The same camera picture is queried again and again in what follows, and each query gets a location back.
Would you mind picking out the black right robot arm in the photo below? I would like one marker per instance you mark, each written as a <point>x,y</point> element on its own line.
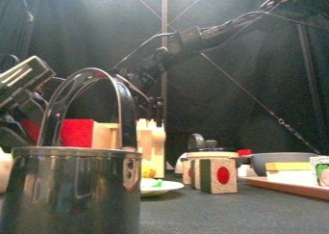
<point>240,26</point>

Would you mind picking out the wooden toy cabinet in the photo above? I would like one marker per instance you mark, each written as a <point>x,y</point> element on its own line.
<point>107,135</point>

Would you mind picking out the cream pot with black lid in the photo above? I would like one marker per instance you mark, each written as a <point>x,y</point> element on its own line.
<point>210,152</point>

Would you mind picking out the yellow toy fruit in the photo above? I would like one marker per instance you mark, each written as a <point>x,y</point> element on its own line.
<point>148,169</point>

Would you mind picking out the cork block with red dot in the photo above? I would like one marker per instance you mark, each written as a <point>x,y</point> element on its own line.
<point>219,175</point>
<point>191,172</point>

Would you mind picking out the green toy food piece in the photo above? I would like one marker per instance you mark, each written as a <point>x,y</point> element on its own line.
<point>158,183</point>

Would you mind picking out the white plate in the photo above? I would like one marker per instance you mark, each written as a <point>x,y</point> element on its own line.
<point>167,187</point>

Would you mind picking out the small red toy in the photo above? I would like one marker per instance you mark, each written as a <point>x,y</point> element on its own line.
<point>246,152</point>

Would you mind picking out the grey bowl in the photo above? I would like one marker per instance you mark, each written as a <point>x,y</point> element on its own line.
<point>283,161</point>

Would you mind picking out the yellow wooden block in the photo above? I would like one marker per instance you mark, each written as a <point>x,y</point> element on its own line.
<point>288,166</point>

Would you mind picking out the white flat block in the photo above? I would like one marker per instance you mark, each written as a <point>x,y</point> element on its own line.
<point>290,177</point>

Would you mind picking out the wooden tray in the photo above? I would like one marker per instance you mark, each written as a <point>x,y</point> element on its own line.
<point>291,188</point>

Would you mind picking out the white box with picture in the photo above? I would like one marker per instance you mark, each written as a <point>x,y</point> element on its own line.
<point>322,171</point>

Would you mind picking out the vertical metal frame pole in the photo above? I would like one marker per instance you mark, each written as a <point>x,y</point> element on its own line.
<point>164,16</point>

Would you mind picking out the diagonal metal frame rod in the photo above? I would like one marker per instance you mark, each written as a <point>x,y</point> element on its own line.
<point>258,103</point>

